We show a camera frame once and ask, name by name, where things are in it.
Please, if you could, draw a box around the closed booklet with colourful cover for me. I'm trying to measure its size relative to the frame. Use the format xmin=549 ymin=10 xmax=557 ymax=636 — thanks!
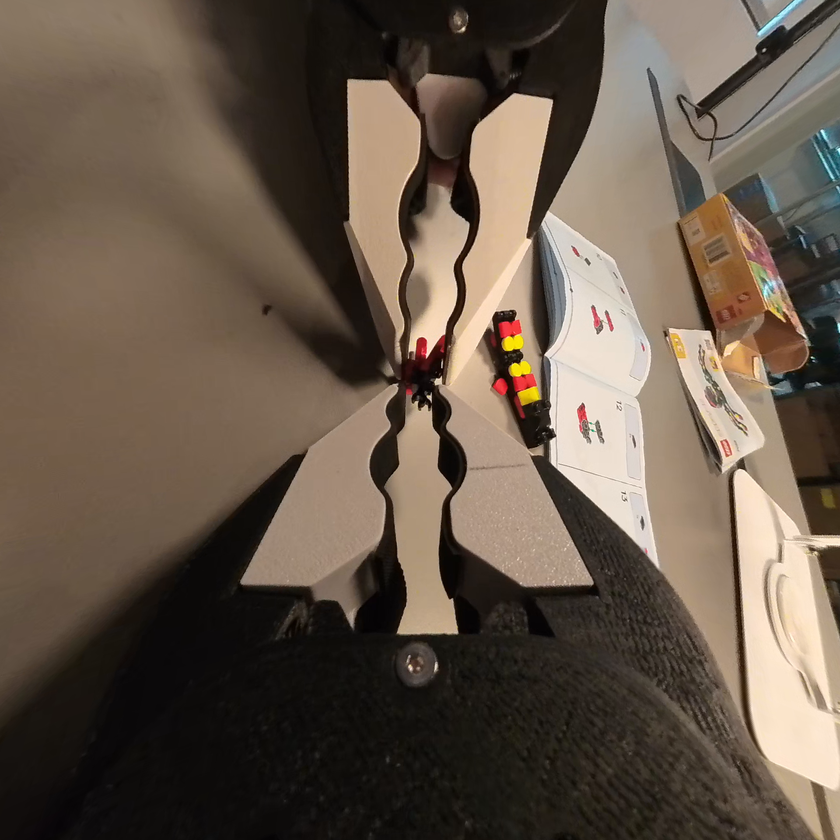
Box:
xmin=665 ymin=327 xmax=767 ymax=475

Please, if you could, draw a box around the open instruction booklet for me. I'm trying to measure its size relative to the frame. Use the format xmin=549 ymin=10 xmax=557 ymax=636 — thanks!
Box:
xmin=537 ymin=212 xmax=662 ymax=571

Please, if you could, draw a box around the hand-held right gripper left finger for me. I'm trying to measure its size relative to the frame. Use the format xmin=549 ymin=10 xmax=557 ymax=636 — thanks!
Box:
xmin=239 ymin=384 xmax=409 ymax=632

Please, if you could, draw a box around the red black lego clip assembly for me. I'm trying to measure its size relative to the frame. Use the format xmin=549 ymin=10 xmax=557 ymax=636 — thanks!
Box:
xmin=394 ymin=333 xmax=455 ymax=388

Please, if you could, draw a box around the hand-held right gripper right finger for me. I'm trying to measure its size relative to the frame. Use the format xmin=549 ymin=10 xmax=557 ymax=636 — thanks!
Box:
xmin=433 ymin=385 xmax=597 ymax=601

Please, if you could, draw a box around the black cable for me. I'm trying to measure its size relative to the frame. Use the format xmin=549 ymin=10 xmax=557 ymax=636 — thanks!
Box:
xmin=676 ymin=94 xmax=756 ymax=161

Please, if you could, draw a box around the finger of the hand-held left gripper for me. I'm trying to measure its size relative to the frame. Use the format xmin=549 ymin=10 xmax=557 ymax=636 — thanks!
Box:
xmin=440 ymin=91 xmax=552 ymax=386
xmin=344 ymin=79 xmax=425 ymax=365

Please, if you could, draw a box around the long black red yellow lego assembly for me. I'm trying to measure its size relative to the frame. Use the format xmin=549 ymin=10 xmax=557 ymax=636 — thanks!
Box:
xmin=491 ymin=308 xmax=559 ymax=450

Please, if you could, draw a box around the yellow cardboard lego box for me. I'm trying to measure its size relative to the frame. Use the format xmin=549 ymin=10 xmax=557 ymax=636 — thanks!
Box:
xmin=676 ymin=192 xmax=812 ymax=389

